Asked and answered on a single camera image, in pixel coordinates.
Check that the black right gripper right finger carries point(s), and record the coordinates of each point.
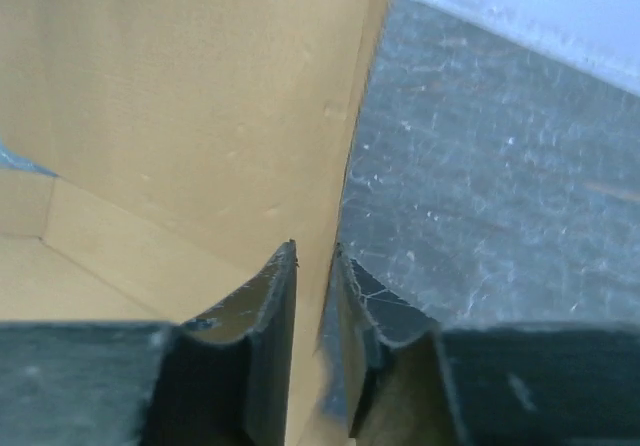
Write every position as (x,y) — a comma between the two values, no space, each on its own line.
(396,380)

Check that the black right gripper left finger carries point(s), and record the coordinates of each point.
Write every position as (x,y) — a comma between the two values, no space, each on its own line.
(226,377)

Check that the brown cardboard box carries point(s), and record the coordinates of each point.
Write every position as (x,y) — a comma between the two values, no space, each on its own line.
(177,144)

